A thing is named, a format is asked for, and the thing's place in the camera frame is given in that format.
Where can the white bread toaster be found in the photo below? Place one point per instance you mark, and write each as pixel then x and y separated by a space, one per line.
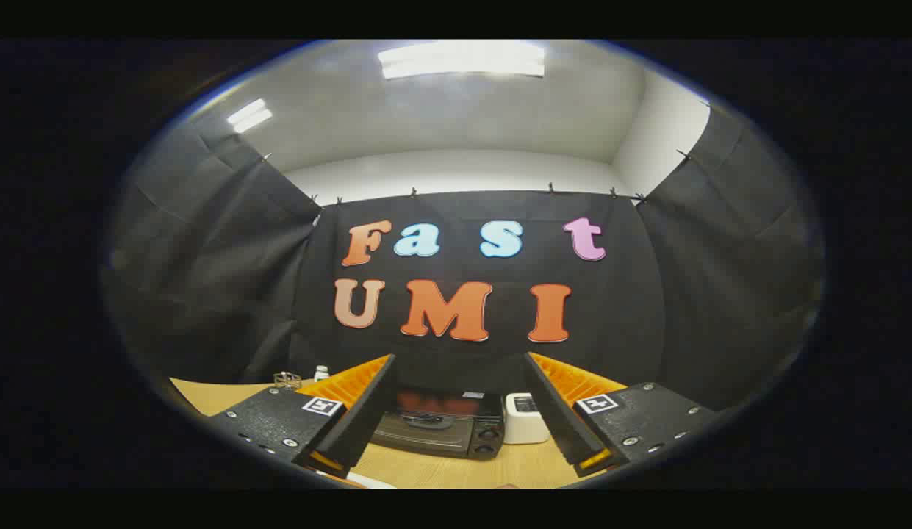
pixel 525 426

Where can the large ceiling light panel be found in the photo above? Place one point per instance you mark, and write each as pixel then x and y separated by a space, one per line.
pixel 463 59

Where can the black toaster oven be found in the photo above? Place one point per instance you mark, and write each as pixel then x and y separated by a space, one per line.
pixel 441 433

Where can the small ceiling light panel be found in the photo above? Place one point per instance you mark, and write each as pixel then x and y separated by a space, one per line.
pixel 250 116

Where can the white plastic bottle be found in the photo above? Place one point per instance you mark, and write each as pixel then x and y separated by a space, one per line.
pixel 321 373

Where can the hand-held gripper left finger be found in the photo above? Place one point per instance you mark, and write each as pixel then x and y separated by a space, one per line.
pixel 364 411

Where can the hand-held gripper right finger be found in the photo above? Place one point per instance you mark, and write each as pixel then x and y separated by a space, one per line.
pixel 555 411

